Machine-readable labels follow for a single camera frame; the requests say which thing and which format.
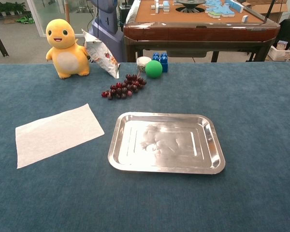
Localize white storage crate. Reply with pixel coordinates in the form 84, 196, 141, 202
267, 44, 290, 62

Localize white paper napkin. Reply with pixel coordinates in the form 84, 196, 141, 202
15, 103, 105, 169

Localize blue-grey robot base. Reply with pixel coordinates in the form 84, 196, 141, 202
90, 0, 124, 62

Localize white snack bag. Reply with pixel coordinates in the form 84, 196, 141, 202
81, 28, 121, 79

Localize stainless steel tray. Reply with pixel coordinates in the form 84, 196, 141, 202
107, 112, 226, 175

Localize green potted plants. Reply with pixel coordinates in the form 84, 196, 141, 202
0, 1, 27, 17

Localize clear jar white lid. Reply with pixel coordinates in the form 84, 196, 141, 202
136, 56, 152, 73

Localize blue mahjong tile pile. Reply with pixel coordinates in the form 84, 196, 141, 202
205, 0, 235, 19

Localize brown mahjong table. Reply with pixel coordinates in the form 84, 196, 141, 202
123, 0, 281, 63

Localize long mahjong tile row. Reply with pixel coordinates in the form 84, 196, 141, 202
226, 0, 245, 13

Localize green ball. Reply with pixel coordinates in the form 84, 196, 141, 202
145, 60, 163, 79

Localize green object on floor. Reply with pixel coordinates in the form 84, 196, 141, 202
15, 14, 35, 25

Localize white mahjong tile cluster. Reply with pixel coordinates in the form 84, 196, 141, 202
151, 0, 171, 13

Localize blue building block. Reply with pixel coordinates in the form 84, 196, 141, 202
152, 52, 169, 73

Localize yellow plush dinosaur toy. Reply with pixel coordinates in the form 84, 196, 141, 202
45, 18, 90, 79

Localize red grape bunch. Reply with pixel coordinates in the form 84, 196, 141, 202
101, 73, 147, 101

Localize black bag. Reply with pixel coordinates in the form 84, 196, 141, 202
272, 18, 290, 49

